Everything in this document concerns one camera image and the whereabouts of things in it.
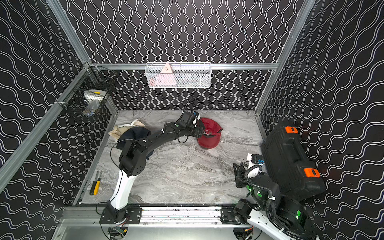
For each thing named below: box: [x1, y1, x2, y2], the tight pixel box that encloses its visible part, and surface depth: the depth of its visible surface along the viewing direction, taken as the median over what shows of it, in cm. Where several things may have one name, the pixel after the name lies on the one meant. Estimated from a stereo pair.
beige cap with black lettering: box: [108, 119, 145, 141], surface depth 95 cm
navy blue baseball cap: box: [116, 127, 151, 150], surface depth 93 cm
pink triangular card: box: [155, 63, 177, 86], surface depth 92 cm
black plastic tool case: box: [260, 120, 326, 201], surface depth 70 cm
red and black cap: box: [197, 117, 223, 150], surface depth 103 cm
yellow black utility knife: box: [89, 178, 101, 196], surface depth 85 cm
